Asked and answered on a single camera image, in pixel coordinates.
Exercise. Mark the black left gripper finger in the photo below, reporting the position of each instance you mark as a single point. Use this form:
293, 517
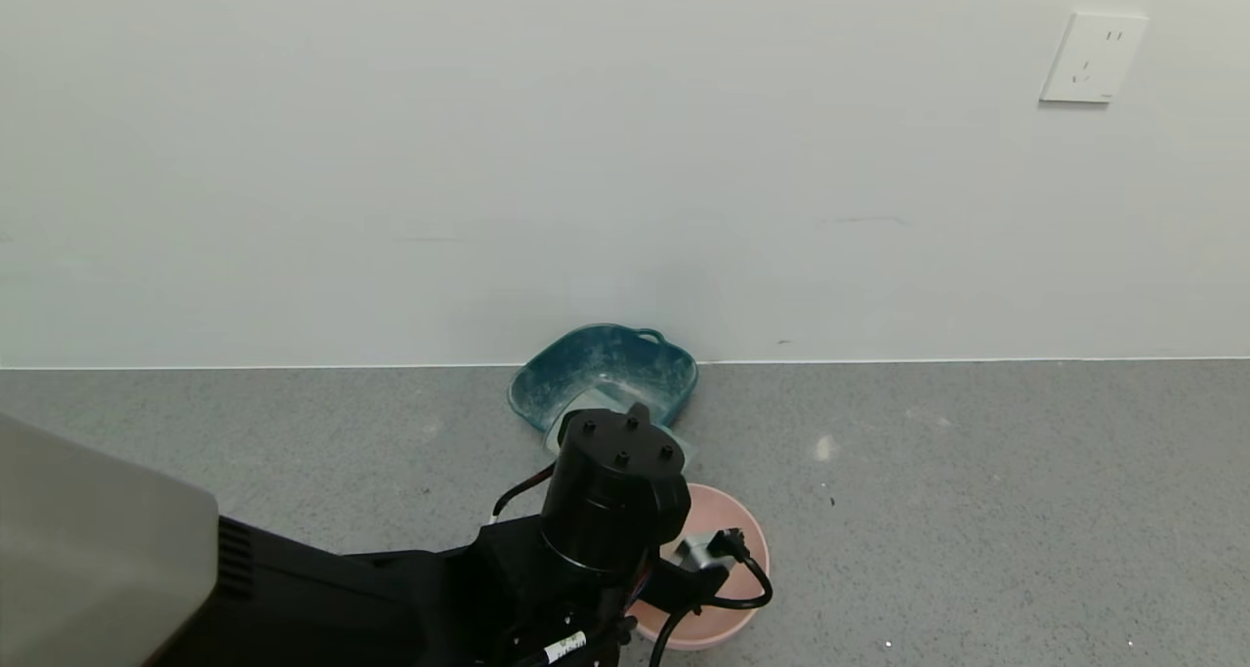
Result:
637, 417

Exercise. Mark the pink round bowl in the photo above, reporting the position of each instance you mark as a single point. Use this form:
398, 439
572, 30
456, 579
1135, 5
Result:
728, 511

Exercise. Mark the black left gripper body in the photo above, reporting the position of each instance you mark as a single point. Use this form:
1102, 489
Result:
684, 589

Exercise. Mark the white wall outlet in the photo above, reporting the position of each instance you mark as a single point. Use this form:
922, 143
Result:
1092, 57

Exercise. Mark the teal square plastic basin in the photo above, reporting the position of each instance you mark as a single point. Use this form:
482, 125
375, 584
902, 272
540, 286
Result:
586, 354

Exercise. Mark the translucent blue ribbed cup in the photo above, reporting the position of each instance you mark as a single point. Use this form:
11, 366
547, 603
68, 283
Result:
563, 425

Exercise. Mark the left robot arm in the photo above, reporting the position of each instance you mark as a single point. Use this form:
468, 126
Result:
605, 491

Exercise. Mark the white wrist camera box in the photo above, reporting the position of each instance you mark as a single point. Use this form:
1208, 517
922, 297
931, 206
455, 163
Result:
698, 550

